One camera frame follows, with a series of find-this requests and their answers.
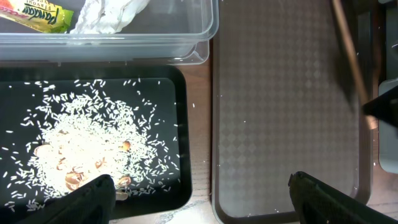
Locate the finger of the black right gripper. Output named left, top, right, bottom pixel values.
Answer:
left=362, top=90, right=397, bottom=128

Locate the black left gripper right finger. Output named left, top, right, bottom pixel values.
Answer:
left=288, top=171, right=397, bottom=224

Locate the black food waste tray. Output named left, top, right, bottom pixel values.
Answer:
left=1, top=65, right=192, bottom=223

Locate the wooden chopstick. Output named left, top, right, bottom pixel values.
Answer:
left=331, top=0, right=379, bottom=130

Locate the white tissue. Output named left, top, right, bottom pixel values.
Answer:
left=70, top=0, right=150, bottom=34

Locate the green yellow snack wrapper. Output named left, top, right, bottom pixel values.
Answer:
left=1, top=0, right=74, bottom=34

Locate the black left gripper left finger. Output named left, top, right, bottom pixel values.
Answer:
left=18, top=174, right=116, bottom=224

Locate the dark brown serving tray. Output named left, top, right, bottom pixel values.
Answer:
left=212, top=0, right=372, bottom=223

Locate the clear plastic waste bin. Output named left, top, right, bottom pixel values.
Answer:
left=1, top=0, right=219, bottom=65

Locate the pile of rice and peanuts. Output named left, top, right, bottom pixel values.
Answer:
left=1, top=78, right=182, bottom=215

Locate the grey dishwasher rack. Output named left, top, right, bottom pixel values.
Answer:
left=378, top=0, right=397, bottom=174

